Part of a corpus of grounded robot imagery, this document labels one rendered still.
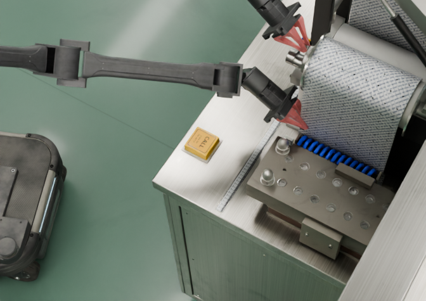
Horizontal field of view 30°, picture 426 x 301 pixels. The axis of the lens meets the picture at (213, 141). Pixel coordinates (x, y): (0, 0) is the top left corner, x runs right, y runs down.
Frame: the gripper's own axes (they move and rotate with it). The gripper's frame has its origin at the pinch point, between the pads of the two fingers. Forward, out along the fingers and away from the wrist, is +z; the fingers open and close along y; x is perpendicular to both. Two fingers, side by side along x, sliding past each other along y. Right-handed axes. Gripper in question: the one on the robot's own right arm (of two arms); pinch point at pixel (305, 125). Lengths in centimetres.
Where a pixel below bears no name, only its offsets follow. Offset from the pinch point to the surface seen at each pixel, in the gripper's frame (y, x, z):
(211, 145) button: 9.8, -23.5, -11.7
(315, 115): 0.3, 7.0, -1.5
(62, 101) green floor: -22, -152, -47
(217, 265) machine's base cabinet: 25, -51, 17
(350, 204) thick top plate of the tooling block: 12.3, 6.6, 18.0
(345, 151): 0.3, 4.0, 11.1
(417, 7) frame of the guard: 14, 73, -18
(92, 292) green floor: 39, -122, 5
